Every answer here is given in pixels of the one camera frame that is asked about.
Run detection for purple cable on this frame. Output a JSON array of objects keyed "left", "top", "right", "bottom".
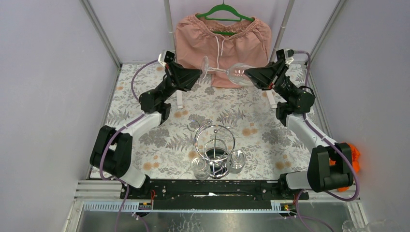
[
  {"left": 98, "top": 59, "right": 160, "bottom": 232},
  {"left": 290, "top": 50, "right": 361, "bottom": 232}
]

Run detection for orange cloth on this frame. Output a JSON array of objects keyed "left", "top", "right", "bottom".
[{"left": 329, "top": 143, "right": 361, "bottom": 192}]

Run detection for green clothes hanger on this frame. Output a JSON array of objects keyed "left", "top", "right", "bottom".
[{"left": 195, "top": 0, "right": 255, "bottom": 23}]

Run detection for chrome wine glass rack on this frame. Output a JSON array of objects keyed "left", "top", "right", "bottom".
[{"left": 187, "top": 116, "right": 236, "bottom": 179}]

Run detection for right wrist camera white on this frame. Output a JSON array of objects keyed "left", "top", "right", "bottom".
[{"left": 276, "top": 48, "right": 294, "bottom": 65}]

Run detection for floral table mat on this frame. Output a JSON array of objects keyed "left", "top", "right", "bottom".
[{"left": 105, "top": 64, "right": 310, "bottom": 180}]

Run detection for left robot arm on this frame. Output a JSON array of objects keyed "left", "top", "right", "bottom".
[{"left": 89, "top": 61, "right": 204, "bottom": 199}]

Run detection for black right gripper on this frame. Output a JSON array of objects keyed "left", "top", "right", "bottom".
[{"left": 242, "top": 59, "right": 296, "bottom": 102}]

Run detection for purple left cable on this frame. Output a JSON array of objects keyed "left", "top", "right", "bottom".
[{"left": 98, "top": 59, "right": 160, "bottom": 232}]

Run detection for pink shorts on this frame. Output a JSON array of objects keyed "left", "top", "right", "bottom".
[{"left": 175, "top": 14, "right": 272, "bottom": 69}]

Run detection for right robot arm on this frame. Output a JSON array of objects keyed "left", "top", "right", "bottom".
[{"left": 243, "top": 60, "right": 356, "bottom": 199}]

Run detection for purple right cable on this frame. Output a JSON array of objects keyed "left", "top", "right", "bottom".
[{"left": 290, "top": 50, "right": 361, "bottom": 232}]

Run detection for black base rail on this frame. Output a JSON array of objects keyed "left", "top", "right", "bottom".
[{"left": 120, "top": 179, "right": 309, "bottom": 211}]

